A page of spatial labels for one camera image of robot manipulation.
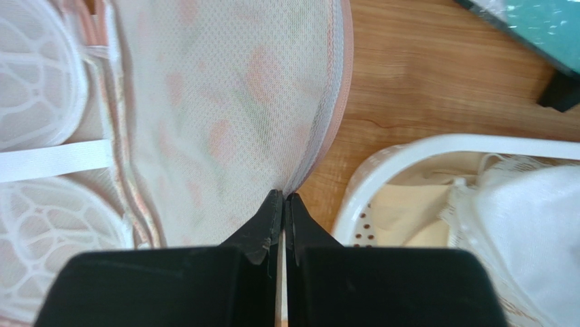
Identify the white bra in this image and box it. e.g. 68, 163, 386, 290
440, 155, 579, 326

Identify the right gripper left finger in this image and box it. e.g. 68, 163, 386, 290
35, 190, 283, 326

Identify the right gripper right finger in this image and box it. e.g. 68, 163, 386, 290
285, 193, 507, 326

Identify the teal instruction sheet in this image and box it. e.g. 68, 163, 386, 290
471, 0, 580, 74

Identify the white plastic basket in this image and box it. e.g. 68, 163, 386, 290
332, 134, 579, 247

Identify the beige bra in basket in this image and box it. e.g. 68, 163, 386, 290
366, 152, 494, 248

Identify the whiteboard with black frame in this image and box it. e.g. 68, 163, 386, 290
457, 1, 579, 112

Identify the floral mesh laundry bag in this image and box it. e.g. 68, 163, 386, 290
1, 1, 353, 326

